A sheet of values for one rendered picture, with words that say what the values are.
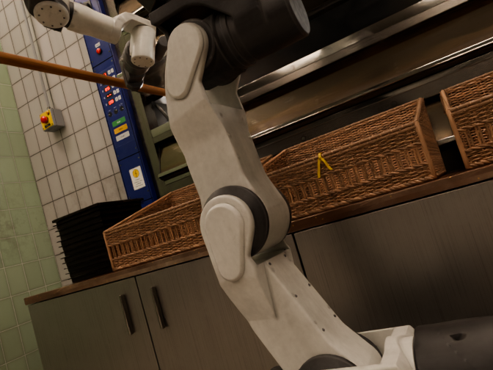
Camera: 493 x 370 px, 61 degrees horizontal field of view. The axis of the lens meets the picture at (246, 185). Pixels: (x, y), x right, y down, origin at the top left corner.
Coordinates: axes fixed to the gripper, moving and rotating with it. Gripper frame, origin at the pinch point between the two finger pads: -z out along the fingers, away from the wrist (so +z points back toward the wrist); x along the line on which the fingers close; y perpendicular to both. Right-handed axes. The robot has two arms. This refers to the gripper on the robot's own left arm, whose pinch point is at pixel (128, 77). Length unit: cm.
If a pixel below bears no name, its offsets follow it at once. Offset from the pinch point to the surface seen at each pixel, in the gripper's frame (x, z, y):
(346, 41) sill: 3, 20, 79
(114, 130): -6, -76, 9
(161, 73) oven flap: -19, -43, 28
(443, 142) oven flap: 51, 39, 87
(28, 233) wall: 28, -129, -40
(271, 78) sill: 3, -7, 60
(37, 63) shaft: 0.1, 15.2, -28.1
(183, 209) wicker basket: 47.5, 0.3, 5.4
